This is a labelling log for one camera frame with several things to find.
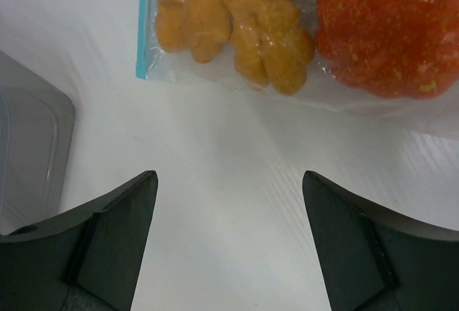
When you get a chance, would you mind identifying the red-orange fake pepper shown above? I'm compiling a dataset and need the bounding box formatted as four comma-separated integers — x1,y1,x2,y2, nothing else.
315,0,458,99

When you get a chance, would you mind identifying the clear zip top bag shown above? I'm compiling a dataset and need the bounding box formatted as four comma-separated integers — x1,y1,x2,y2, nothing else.
136,0,458,139

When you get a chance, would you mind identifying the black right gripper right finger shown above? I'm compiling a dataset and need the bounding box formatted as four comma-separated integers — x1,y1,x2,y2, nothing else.
303,171,458,310

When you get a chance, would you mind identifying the yellow-orange fake pretzel cluster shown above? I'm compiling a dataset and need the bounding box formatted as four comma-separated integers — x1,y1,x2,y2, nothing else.
154,0,315,95

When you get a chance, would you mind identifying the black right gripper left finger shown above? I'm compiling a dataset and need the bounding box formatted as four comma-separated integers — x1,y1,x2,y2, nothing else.
1,171,158,310

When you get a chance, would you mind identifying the clear grey plastic container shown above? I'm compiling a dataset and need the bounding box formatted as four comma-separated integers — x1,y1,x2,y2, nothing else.
1,53,76,234

